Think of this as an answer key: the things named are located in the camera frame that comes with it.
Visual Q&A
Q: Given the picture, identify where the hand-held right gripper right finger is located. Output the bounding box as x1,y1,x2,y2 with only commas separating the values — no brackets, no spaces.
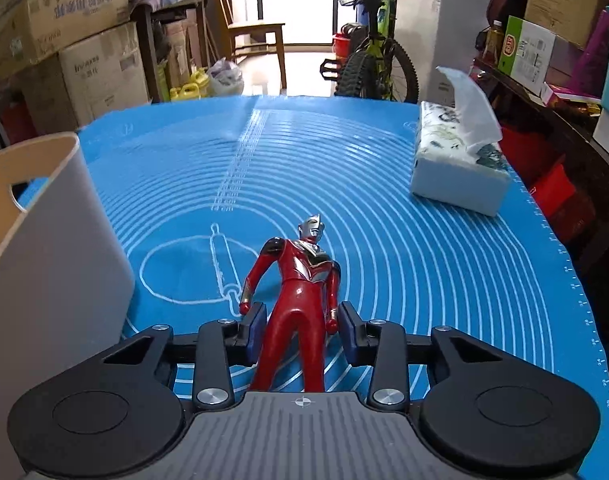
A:
340,302,505,408

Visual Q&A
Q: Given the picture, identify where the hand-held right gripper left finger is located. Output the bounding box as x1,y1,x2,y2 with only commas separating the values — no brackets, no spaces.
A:
102,302,268,407

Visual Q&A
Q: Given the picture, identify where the red hero action figure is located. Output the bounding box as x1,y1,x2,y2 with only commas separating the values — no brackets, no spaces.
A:
238,214,342,393

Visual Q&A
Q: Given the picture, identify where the beige plastic storage bin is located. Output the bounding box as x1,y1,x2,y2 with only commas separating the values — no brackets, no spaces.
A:
0,131,136,480

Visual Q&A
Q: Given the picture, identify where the blue silicone baking mat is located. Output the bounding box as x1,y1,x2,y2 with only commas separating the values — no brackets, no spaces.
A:
77,94,609,480

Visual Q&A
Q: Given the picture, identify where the printed tissue pack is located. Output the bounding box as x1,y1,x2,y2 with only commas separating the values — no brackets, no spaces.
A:
409,65,511,217

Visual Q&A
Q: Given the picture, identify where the red plastic crate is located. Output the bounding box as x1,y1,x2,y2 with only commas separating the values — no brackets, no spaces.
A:
499,125,596,241

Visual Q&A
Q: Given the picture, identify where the white plastic bag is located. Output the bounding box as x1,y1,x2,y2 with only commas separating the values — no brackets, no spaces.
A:
208,59,245,97

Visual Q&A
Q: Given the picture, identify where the green and black bicycle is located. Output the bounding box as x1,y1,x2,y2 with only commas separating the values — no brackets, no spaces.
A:
320,0,419,103

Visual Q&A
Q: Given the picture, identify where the pale printed cardboard box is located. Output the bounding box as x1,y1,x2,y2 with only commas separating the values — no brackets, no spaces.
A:
59,22,150,123

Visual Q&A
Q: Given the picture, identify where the wooden chair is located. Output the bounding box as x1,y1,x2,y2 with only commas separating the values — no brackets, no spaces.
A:
212,0,288,91

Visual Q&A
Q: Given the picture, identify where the dark wooden side table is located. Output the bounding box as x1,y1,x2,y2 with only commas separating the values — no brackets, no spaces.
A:
471,57,609,341

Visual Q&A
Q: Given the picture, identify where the dark wooden cluttered table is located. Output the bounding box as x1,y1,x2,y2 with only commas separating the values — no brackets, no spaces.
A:
129,0,210,103

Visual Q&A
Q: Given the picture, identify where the amber oil bottle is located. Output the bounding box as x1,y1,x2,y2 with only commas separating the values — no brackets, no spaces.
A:
483,20,505,66

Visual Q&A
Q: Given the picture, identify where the white chest freezer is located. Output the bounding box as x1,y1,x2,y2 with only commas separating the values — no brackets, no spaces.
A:
394,0,500,106

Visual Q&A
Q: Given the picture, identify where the green and white carton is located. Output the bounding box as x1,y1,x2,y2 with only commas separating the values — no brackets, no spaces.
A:
497,15,557,96

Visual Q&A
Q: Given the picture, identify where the large printed cardboard box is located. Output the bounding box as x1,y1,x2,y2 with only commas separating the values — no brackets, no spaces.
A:
0,0,130,83

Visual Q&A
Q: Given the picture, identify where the tall brown cardboard box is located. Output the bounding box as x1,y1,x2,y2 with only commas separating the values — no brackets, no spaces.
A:
524,0,609,48

